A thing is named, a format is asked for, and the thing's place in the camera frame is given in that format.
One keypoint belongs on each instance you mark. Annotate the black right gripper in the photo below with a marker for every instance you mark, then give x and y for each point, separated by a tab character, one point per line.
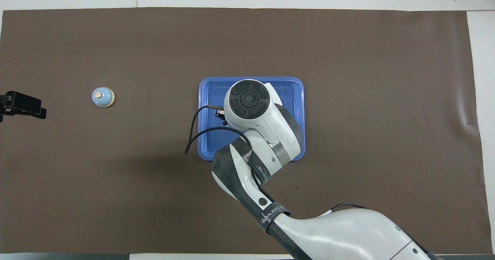
220	115

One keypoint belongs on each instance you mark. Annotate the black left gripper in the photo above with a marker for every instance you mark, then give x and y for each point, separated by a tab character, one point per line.
23	102

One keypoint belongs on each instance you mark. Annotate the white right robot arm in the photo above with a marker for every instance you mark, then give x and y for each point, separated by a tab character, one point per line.
348	233

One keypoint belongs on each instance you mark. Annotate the blue plastic tray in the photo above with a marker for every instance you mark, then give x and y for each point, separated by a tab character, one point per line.
210	93

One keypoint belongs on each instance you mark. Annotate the light blue call bell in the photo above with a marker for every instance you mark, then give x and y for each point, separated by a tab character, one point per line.
102	98

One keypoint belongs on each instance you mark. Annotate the brown table mat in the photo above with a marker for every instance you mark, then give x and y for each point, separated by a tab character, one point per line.
116	198

